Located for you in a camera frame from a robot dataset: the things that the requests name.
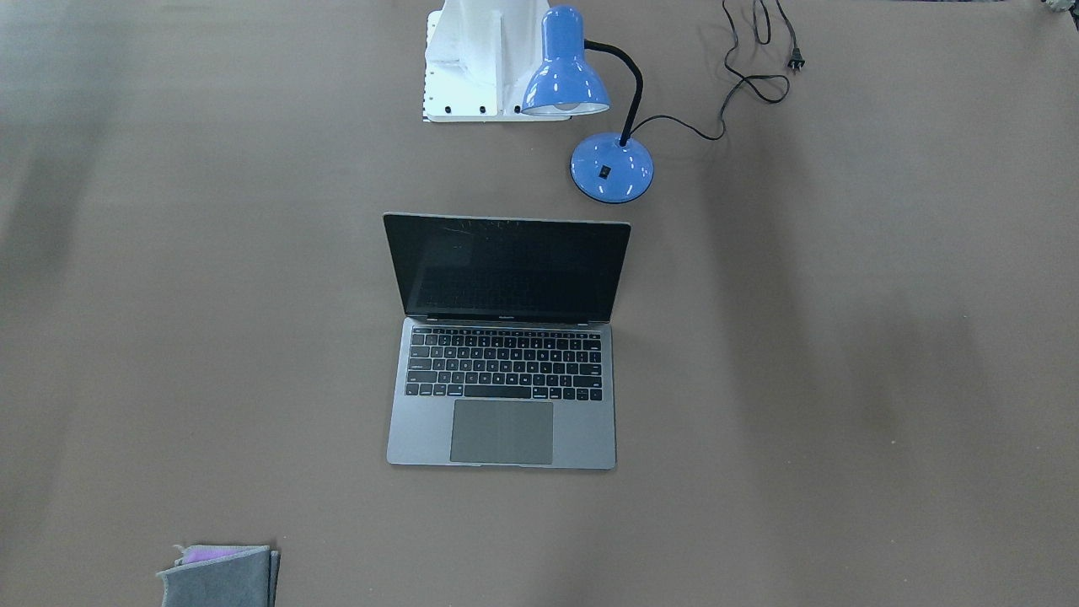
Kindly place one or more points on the grey laptop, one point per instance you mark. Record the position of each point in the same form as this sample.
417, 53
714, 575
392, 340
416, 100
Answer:
506, 353

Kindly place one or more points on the blue desk lamp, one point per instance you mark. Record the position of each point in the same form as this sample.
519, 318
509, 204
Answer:
613, 168

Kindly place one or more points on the folded grey cloth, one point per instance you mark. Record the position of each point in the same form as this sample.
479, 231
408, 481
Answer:
222, 575

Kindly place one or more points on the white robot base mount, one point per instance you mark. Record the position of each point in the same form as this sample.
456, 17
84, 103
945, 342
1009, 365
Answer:
480, 57

